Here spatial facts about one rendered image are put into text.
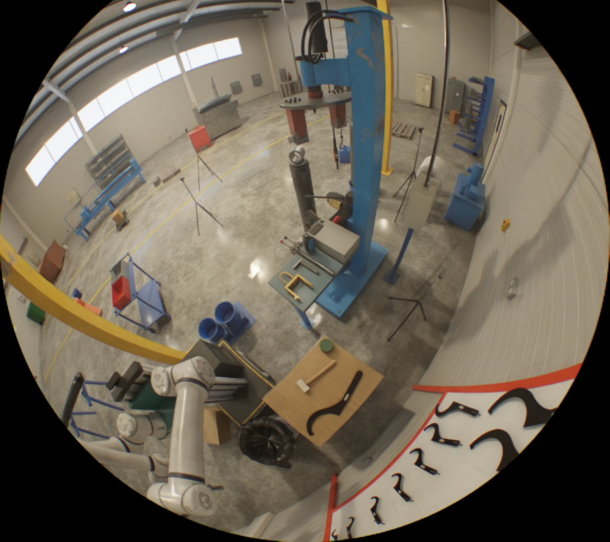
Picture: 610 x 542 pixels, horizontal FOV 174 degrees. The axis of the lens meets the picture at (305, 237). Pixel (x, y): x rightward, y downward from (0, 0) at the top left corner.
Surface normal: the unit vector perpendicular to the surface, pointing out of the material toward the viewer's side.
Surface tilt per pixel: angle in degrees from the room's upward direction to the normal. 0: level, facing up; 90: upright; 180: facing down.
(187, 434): 58
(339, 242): 0
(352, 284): 0
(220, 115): 90
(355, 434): 0
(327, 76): 90
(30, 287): 90
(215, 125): 90
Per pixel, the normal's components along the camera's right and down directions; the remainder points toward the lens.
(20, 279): 0.74, 0.44
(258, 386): -0.15, -0.62
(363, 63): -0.65, 0.65
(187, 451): 0.42, -0.91
